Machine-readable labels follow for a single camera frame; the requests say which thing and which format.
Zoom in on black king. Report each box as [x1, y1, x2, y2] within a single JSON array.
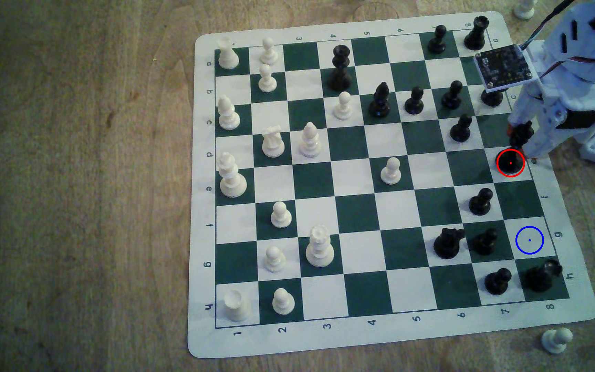
[[497, 121, 535, 177]]

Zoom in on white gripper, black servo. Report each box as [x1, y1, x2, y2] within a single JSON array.
[[507, 39, 595, 159]]

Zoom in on camera circuit board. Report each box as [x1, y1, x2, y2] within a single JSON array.
[[473, 44, 540, 89]]

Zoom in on white bishop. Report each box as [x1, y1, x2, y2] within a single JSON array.
[[299, 122, 322, 159], [217, 95, 241, 131]]

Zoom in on red and black servo wires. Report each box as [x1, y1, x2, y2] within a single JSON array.
[[537, 41, 595, 156]]

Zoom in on black rook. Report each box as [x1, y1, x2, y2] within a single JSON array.
[[463, 15, 490, 51], [526, 260, 564, 293]]

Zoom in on black queen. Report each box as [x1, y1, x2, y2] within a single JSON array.
[[327, 45, 353, 92]]

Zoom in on white rook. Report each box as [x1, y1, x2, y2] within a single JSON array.
[[217, 35, 240, 70], [223, 289, 252, 322]]

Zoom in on green and white chess mat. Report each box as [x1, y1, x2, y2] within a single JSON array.
[[186, 10, 595, 360]]

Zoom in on white pawn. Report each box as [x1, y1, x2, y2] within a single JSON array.
[[380, 157, 403, 186], [334, 91, 354, 122], [265, 245, 287, 273], [260, 37, 279, 66], [272, 288, 295, 316], [270, 201, 292, 229], [514, 0, 537, 21], [258, 63, 278, 93], [541, 328, 573, 355]]

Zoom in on black pawn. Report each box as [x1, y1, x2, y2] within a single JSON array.
[[441, 80, 463, 110], [404, 86, 425, 116], [427, 25, 447, 54], [468, 187, 494, 217], [484, 268, 512, 296], [450, 114, 473, 143], [472, 228, 499, 256]]

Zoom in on black camera cable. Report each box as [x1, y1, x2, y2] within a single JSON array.
[[521, 0, 575, 50]]

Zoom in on black knight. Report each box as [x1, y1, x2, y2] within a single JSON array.
[[433, 227, 467, 260]]

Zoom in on white knight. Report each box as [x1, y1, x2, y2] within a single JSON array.
[[261, 125, 286, 159]]

